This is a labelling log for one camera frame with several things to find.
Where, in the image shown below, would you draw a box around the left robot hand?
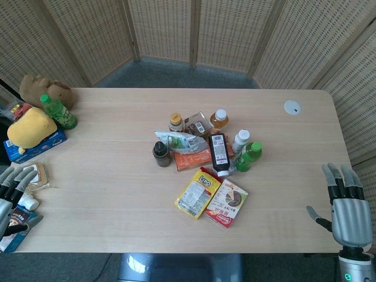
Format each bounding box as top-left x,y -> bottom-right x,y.
0,166 -> 44,239

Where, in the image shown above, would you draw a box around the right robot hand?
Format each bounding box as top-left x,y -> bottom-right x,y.
306,163 -> 373,247

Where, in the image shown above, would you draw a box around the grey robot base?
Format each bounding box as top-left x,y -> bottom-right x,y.
116,253 -> 244,282

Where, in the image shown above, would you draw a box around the green tea bottle dark label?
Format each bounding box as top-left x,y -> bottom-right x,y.
39,93 -> 78,130

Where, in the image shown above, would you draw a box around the white capped supplement bottle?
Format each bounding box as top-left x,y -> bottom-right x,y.
232,129 -> 251,154

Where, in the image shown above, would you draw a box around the black rectangular package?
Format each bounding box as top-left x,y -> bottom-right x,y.
208,133 -> 232,177

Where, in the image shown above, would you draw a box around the dark round jar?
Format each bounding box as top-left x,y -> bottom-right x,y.
152,140 -> 172,168

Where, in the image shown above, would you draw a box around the orange juice bottle white cap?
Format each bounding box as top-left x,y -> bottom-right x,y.
209,109 -> 229,132

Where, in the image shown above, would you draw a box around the clear pack brown biscuits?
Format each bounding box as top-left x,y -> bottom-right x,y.
20,160 -> 55,193

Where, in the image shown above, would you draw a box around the blue snack bag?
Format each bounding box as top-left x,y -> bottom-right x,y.
0,204 -> 39,253

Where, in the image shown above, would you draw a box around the blue Oreo box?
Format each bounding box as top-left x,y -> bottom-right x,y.
3,125 -> 68,163

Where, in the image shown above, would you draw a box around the yellow plush toy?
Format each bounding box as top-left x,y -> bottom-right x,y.
6,106 -> 58,155

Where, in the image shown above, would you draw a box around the red black small package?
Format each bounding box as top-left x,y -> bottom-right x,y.
8,102 -> 32,120

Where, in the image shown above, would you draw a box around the brown plush toy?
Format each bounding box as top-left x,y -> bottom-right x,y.
19,74 -> 78,109

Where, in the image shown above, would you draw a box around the red white snack bag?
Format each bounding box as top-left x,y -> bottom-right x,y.
203,179 -> 249,229

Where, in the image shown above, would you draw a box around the yellow Lipo snack bag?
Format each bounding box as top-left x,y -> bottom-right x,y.
174,166 -> 223,221

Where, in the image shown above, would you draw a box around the orange flat box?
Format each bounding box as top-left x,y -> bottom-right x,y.
173,146 -> 236,172

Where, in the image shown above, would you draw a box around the silver green snack bag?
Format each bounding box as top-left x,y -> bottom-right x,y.
154,130 -> 210,155

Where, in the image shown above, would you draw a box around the brown jar orange lid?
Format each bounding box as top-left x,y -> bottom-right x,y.
168,113 -> 185,133

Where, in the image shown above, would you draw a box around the woven folding screen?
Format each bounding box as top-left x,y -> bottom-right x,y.
0,0 -> 376,224

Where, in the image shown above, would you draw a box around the white table cable grommet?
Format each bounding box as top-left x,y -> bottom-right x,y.
283,100 -> 303,116

